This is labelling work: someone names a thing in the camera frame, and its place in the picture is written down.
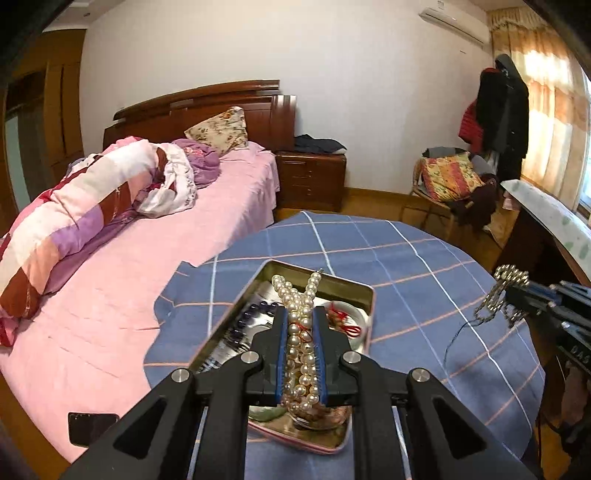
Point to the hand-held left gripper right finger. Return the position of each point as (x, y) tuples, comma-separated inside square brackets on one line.
[(321, 364)]

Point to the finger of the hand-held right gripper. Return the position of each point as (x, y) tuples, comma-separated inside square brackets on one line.
[(540, 290), (531, 307)]

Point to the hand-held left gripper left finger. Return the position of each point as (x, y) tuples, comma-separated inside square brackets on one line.
[(280, 360)]

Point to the pale green bangle red thread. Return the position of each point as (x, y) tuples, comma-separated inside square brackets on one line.
[(344, 304)]

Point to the rectangular metal tin box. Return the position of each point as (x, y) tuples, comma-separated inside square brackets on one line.
[(339, 286)]

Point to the person's right hand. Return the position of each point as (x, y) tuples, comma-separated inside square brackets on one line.
[(575, 392)]

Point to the printed paper sheet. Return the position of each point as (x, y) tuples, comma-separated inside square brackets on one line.
[(261, 293)]

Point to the desk with white top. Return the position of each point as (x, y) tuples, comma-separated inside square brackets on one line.
[(545, 207)]

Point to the dark garment on chair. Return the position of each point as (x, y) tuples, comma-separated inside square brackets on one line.
[(478, 203)]

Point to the blue plaid cloth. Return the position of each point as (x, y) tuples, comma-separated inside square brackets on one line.
[(392, 258)]

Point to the colourful patterned cushion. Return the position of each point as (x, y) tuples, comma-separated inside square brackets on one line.
[(450, 177)]

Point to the wooden chair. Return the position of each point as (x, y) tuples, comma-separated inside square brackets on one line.
[(420, 198)]

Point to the pink bed with headboard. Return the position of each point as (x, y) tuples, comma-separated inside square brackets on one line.
[(138, 277)]

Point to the hanging red garment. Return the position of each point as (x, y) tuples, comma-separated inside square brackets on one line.
[(471, 127)]

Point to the hanging black coat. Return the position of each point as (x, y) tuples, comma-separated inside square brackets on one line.
[(505, 115)]

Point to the wooden nightstand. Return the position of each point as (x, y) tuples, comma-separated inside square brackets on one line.
[(314, 182)]

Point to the patterned orange curtain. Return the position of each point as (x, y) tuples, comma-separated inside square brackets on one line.
[(549, 106)]

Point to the black phone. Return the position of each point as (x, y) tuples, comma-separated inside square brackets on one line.
[(92, 429)]

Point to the white floral blanket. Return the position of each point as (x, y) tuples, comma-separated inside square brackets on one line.
[(175, 184)]

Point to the purple cloth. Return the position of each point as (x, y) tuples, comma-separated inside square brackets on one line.
[(203, 164)]

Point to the dark folded clothes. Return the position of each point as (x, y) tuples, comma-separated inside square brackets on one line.
[(318, 144)]

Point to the floral pillow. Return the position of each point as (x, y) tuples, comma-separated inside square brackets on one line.
[(221, 129)]

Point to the pink purple patchwork quilt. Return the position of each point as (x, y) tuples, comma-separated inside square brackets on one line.
[(69, 217)]

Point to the wooden bed headboard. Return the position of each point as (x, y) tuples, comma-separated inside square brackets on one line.
[(194, 104)]

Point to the white air conditioner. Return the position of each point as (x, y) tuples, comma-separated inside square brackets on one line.
[(455, 21)]

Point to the wooden wardrobe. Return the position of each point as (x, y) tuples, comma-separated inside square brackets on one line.
[(55, 101)]

